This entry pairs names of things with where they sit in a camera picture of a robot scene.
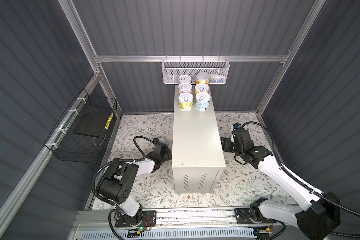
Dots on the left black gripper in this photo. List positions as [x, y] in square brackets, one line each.
[167, 155]

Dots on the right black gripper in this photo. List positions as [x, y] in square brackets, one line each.
[225, 142]

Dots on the teal label can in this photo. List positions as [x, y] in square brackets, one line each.
[202, 101]

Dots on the yellow label can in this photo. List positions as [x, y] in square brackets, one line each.
[185, 102]

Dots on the pink label can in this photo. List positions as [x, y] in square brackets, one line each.
[185, 88]
[184, 79]

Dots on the orange label can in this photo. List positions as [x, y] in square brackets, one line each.
[203, 78]

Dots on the pink label can front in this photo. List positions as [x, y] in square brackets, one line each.
[184, 79]

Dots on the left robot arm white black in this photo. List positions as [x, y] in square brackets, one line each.
[114, 181]

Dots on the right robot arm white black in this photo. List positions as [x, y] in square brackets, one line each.
[313, 216]

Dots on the white metal cabinet counter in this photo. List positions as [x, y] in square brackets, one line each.
[197, 156]

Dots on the floral patterned mat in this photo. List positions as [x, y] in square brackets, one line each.
[238, 185]

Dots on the yellow marker pen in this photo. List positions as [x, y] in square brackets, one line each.
[109, 121]

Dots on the tubes in white basket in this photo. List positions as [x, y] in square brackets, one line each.
[217, 79]

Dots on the white wire mesh basket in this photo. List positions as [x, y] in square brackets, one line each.
[172, 68]

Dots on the black wire wall basket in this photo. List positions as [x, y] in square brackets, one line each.
[80, 137]

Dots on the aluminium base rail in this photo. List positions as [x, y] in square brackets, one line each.
[214, 223]

